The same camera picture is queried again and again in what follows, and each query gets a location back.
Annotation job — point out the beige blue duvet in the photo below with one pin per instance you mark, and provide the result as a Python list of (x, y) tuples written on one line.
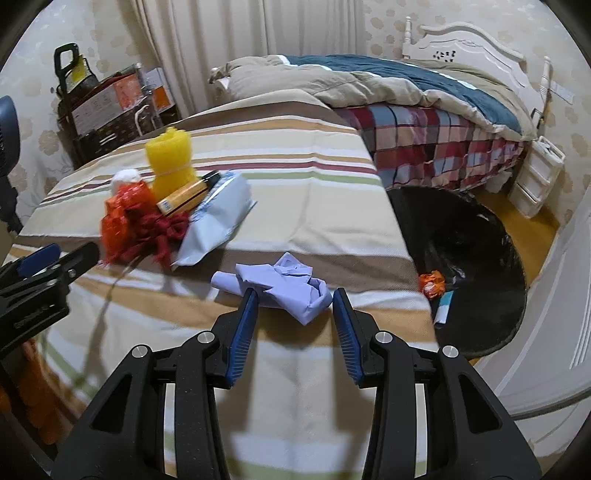
[(347, 80)]

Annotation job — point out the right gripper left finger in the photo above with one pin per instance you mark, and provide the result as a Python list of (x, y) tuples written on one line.
[(120, 434)]

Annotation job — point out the orange red plastic bag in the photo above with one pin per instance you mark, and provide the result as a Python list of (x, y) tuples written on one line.
[(121, 227)]

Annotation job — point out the white plastic drawer unit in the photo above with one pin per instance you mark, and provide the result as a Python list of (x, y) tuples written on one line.
[(537, 177)]

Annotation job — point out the dark wicker basket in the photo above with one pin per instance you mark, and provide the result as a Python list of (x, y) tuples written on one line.
[(125, 128)]

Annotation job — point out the cream curtain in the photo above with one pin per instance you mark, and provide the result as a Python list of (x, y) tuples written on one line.
[(189, 38)]

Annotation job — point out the yellow foam net roll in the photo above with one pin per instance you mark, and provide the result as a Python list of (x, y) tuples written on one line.
[(169, 157)]

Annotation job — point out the lavender paper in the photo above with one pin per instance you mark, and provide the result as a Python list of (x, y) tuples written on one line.
[(288, 285)]

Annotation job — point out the cardboard box orange label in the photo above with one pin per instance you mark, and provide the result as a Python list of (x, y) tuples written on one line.
[(107, 104)]

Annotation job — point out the blue office chair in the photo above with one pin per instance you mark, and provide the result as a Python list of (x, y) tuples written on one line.
[(10, 143)]

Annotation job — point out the white wooden headboard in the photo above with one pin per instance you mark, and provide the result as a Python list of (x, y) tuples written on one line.
[(468, 44)]

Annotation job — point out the black hand cart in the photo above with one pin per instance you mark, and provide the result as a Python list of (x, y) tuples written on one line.
[(75, 81)]

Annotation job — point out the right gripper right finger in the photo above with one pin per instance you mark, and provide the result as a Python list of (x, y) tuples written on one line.
[(469, 433)]

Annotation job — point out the dark red ribbon bow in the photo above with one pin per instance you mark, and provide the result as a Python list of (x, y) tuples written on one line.
[(159, 236)]

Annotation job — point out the white paper ball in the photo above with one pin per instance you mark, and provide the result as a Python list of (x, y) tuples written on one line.
[(124, 177)]

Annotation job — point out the white blue plastic package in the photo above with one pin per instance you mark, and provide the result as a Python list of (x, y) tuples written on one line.
[(215, 219)]

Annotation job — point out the plaid bed sheet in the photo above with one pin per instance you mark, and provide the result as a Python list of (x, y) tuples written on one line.
[(420, 146)]

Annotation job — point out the black trash bin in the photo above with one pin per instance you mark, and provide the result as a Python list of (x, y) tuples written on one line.
[(452, 233)]

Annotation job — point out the yellow bottle black cap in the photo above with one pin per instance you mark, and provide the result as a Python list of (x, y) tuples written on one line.
[(187, 198)]

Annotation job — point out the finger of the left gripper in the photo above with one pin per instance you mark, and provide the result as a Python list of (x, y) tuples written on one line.
[(25, 267), (65, 271)]

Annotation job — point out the white orange small box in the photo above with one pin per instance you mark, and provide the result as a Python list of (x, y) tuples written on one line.
[(157, 83)]

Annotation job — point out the white door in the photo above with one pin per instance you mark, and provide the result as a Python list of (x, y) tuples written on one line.
[(542, 376)]

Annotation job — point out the teal strip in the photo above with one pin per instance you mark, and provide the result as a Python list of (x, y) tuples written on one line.
[(443, 308)]

